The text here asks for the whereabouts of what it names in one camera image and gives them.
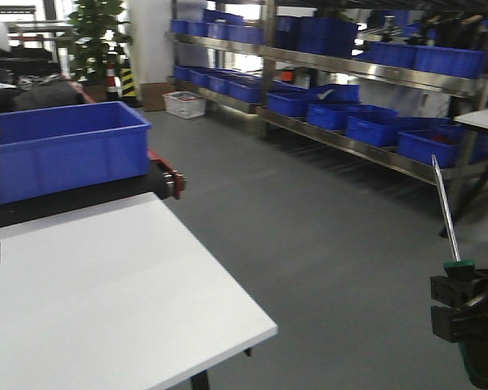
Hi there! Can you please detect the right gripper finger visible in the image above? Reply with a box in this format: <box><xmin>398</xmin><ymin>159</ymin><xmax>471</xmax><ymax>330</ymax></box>
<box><xmin>430</xmin><ymin>268</ymin><xmax>488</xmax><ymax>310</ymax></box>
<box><xmin>430</xmin><ymin>306</ymin><xmax>488</xmax><ymax>343</ymax></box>

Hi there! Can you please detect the red white traffic cone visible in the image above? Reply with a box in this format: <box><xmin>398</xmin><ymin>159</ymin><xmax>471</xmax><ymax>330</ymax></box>
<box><xmin>106</xmin><ymin>62</ymin><xmax>119</xmax><ymax>101</ymax></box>

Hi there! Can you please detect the red conveyor end bracket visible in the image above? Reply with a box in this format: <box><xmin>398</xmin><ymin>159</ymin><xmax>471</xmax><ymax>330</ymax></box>
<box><xmin>146</xmin><ymin>148</ymin><xmax>187</xmax><ymax>200</ymax></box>

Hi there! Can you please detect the black-handled screwdriver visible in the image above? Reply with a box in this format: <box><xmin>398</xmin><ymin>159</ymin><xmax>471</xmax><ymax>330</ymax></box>
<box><xmin>431</xmin><ymin>154</ymin><xmax>488</xmax><ymax>389</ymax></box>

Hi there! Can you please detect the steel shelf rack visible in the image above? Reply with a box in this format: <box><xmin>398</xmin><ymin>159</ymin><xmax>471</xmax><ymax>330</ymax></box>
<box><xmin>165</xmin><ymin>0</ymin><xmax>488</xmax><ymax>239</ymax></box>

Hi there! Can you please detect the black bag on table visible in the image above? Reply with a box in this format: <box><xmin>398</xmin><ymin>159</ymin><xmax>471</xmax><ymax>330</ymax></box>
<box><xmin>13</xmin><ymin>80</ymin><xmax>85</xmax><ymax>111</ymax></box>

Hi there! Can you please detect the green potted plant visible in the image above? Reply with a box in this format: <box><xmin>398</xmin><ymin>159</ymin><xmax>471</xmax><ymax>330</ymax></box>
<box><xmin>68</xmin><ymin>0</ymin><xmax>133</xmax><ymax>81</ymax></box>

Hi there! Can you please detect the yellow black traffic cone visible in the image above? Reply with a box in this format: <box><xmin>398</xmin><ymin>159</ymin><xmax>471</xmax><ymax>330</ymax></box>
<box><xmin>120</xmin><ymin>58</ymin><xmax>142</xmax><ymax>108</ymax></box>

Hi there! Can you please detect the white plastic basket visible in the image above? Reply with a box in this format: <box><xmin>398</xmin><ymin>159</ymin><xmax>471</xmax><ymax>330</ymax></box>
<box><xmin>163</xmin><ymin>91</ymin><xmax>206</xmax><ymax>119</ymax></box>

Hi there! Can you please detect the large blue plastic bin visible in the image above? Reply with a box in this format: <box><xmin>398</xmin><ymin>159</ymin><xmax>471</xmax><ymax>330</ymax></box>
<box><xmin>0</xmin><ymin>102</ymin><xmax>151</xmax><ymax>205</ymax></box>

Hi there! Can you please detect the brown cardboard box on floor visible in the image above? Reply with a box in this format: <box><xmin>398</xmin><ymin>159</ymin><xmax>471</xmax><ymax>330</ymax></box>
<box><xmin>141</xmin><ymin>83</ymin><xmax>176</xmax><ymax>112</ymax></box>

